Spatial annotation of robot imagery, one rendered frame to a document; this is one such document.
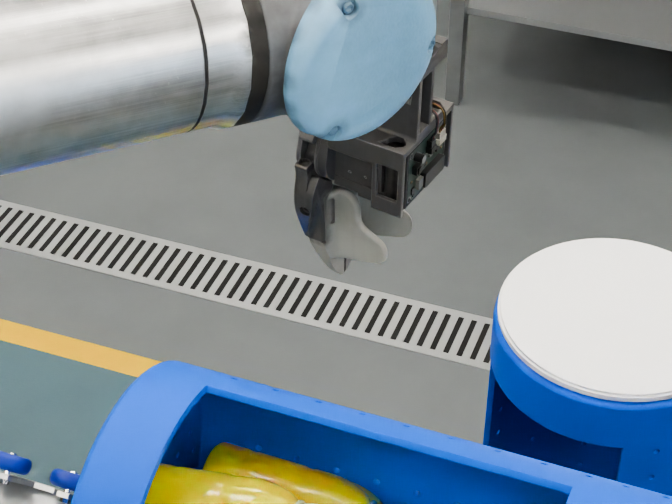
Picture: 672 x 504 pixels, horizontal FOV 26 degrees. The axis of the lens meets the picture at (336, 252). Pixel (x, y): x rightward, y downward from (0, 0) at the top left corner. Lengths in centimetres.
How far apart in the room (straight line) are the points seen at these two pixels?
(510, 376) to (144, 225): 195
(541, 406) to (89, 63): 110
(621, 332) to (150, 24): 112
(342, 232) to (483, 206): 255
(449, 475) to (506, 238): 208
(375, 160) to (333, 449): 56
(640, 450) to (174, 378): 58
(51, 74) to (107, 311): 267
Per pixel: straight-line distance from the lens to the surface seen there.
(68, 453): 299
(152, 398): 131
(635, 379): 164
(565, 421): 165
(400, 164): 94
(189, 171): 368
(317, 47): 66
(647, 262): 179
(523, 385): 166
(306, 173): 97
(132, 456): 128
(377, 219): 105
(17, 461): 164
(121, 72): 64
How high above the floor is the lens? 216
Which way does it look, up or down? 39 degrees down
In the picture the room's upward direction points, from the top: straight up
